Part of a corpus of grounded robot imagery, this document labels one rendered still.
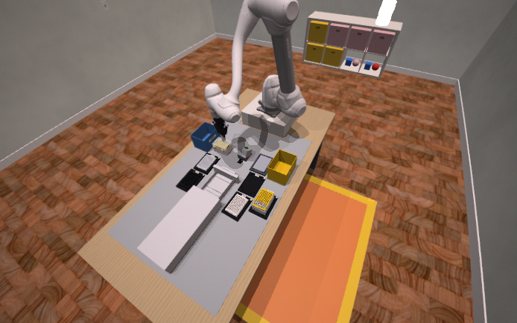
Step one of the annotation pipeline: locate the yellow open-top bin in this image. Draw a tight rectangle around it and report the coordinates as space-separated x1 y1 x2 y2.
267 150 297 186

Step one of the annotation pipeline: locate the grey bench mat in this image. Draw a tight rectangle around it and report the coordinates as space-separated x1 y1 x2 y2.
107 118 312 317

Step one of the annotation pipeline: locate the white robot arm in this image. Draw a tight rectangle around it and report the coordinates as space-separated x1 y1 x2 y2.
205 0 307 123

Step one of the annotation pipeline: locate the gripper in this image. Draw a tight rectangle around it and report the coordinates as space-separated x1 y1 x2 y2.
212 118 229 142

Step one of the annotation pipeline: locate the black multi-well assay plate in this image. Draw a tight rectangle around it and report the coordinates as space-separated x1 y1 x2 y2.
179 170 201 189

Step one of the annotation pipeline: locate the blue open bin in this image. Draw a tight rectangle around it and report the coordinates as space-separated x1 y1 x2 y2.
190 122 221 152

